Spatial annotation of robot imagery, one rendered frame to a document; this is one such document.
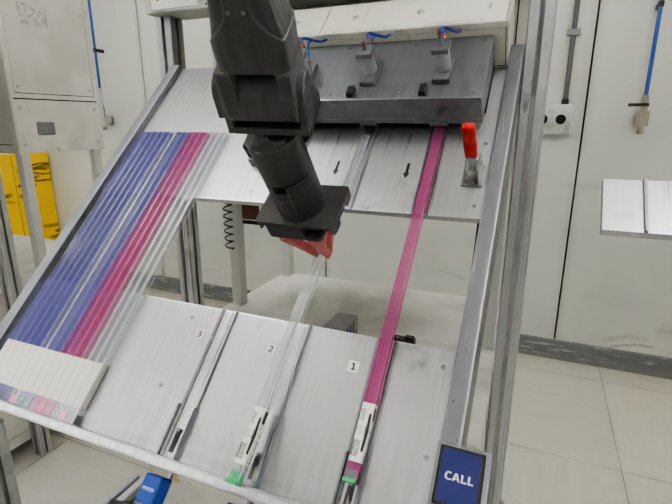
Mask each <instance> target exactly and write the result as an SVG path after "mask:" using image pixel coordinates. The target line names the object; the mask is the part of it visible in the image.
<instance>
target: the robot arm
mask: <svg viewBox="0 0 672 504"><path fill-rule="evenodd" d="M207 5H208V12H209V20H210V31H211V38H210V44H211V47H212V50H213V53H214V57H215V60H216V63H217V65H216V67H215V69H214V71H213V74H212V75H213V76H212V81H211V91H212V97H213V100H214V103H215V106H216V109H217V113H218V116H219V118H225V121H226V124H227V127H228V131H229V133H236V134H247V136H246V139H245V145H246V147H247V149H248V151H249V153H250V155H251V157H252V159H253V161H254V163H255V165H256V167H257V169H258V171H259V173H260V175H261V177H262V179H263V181H264V183H265V185H266V187H267V189H268V191H269V194H268V196H267V198H266V200H265V202H264V204H263V206H262V208H261V210H260V212H259V214H258V215H257V217H256V221H257V223H258V224H259V226H260V228H263V227H264V225H266V228H267V230H268V232H269V234H270V235H271V236H272V237H279V239H280V241H282V242H285V243H287V244H289V245H292V246H294V247H296V248H298V249H301V250H303V251H305V252H307V253H309V254H310V255H312V256H314V255H315V252H316V250H317V251H318V252H319V253H320V254H322V255H323V256H324V257H326V258H327V259H330V257H331V254H332V252H333V235H335V234H337V232H338V230H339V227H340V225H341V221H340V217H341V215H342V212H343V210H344V208H345V206H348V205H349V202H350V200H351V197H352V196H351V193H350V189H349V187H347V186H335V185H321V184H320V181H319V179H318V176H317V173H316V171H315V168H314V165H313V163H312V160H311V157H310V155H309V152H308V149H307V147H306V144H305V143H306V142H307V141H308V140H309V139H310V137H311V134H312V131H313V126H314V122H315V118H316V114H317V110H318V106H319V102H320V94H319V91H318V89H317V87H316V86H315V84H314V83H313V82H312V81H311V76H310V72H309V70H307V69H306V68H305V62H304V55H303V48H302V41H301V37H298V33H297V26H296V19H295V13H294V10H293V9H292V7H291V6H290V3H289V0H207ZM304 240H307V242H308V243H307V242H306V241H304Z"/></svg>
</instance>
